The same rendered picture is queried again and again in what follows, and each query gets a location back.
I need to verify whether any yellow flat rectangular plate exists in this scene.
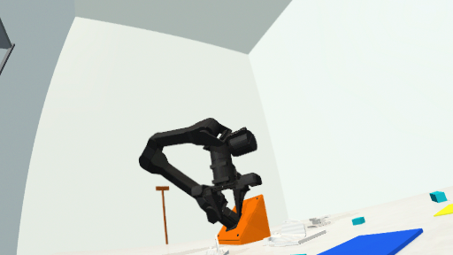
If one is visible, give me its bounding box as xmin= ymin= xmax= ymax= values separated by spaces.
xmin=434 ymin=204 xmax=453 ymax=216

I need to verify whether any small cyan cube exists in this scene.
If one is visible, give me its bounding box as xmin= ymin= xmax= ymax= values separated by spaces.
xmin=352 ymin=217 xmax=365 ymax=226

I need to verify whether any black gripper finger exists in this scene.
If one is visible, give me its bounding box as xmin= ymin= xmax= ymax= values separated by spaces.
xmin=233 ymin=187 xmax=250 ymax=217
xmin=203 ymin=195 xmax=223 ymax=220

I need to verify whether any blue flat plate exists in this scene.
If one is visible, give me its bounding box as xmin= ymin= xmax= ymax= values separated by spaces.
xmin=316 ymin=228 xmax=424 ymax=255

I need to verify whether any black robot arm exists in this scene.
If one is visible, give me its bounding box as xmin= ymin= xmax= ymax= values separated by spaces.
xmin=139 ymin=118 xmax=257 ymax=231

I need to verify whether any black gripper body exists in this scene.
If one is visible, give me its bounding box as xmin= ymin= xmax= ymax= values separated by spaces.
xmin=190 ymin=158 xmax=263 ymax=197

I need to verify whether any small teal block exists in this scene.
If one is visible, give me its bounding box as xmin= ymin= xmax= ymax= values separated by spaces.
xmin=429 ymin=191 xmax=447 ymax=203

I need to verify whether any white flat plate with holes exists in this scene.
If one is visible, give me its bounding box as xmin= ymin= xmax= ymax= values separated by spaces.
xmin=263 ymin=236 xmax=275 ymax=245

